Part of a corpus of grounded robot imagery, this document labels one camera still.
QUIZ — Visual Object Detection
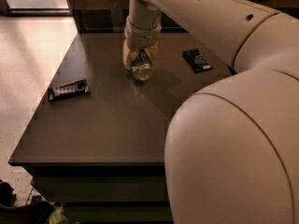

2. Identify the grey drawer cabinet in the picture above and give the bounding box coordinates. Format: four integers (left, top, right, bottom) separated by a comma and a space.
9, 33, 230, 224

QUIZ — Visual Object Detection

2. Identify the dark chocolate bar wrapper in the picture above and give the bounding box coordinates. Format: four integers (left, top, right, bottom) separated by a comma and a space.
182, 49, 212, 73

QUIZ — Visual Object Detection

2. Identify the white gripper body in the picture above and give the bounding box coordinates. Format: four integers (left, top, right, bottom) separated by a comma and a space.
124, 17, 162, 50

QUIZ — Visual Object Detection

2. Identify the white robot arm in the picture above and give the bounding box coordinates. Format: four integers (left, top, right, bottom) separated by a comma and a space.
141, 0, 299, 224

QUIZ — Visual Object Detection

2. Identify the black snack bar wrapper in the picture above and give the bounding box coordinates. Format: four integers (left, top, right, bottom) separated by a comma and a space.
48, 79, 90, 102

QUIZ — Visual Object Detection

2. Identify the green crumpled bag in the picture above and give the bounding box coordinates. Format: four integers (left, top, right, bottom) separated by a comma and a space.
49, 206, 69, 224

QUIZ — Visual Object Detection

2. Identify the left metal bracket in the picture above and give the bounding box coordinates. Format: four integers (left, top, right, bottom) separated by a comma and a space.
109, 0, 124, 33

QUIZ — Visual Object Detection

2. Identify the dark chair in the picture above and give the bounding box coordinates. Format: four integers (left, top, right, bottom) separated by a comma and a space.
0, 180, 54, 224

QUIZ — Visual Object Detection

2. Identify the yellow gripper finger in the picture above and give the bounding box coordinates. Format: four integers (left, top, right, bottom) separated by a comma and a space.
122, 39, 136, 70
147, 43, 158, 63

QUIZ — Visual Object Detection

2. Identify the green soda can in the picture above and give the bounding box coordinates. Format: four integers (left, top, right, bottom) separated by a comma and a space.
130, 49, 153, 81

